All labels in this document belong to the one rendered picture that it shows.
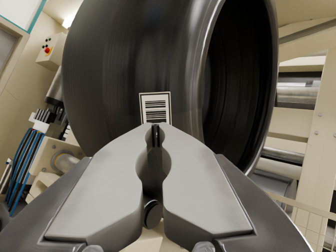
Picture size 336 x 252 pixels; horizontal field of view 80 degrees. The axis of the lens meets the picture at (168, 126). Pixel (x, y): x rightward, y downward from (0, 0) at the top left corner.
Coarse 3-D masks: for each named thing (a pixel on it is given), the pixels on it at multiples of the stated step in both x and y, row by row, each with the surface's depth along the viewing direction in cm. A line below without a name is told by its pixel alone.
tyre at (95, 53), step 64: (128, 0) 27; (192, 0) 26; (256, 0) 46; (64, 64) 37; (128, 64) 26; (192, 64) 27; (256, 64) 68; (128, 128) 28; (192, 128) 29; (256, 128) 67
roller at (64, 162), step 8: (56, 160) 52; (64, 160) 50; (72, 160) 49; (64, 168) 48; (144, 200) 33; (152, 200) 33; (144, 208) 32; (152, 208) 31; (160, 208) 33; (144, 216) 31; (152, 216) 32; (160, 216) 33; (144, 224) 31; (152, 224) 32
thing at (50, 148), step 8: (40, 144) 52; (48, 144) 51; (56, 144) 52; (64, 144) 54; (72, 144) 56; (40, 152) 50; (48, 152) 51; (56, 152) 52; (64, 152) 54; (72, 152) 56; (80, 152) 57; (40, 160) 50; (48, 160) 52; (32, 168) 50; (40, 168) 50; (48, 168) 52; (56, 168) 53
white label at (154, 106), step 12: (144, 96) 26; (156, 96) 26; (168, 96) 26; (144, 108) 26; (156, 108) 26; (168, 108) 26; (144, 120) 27; (156, 120) 27; (168, 120) 27; (156, 132) 27
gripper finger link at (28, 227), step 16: (80, 160) 9; (64, 176) 8; (48, 192) 7; (64, 192) 7; (32, 208) 7; (48, 208) 7; (16, 224) 6; (32, 224) 6; (48, 224) 6; (0, 240) 6; (16, 240) 6; (32, 240) 6; (48, 240) 6
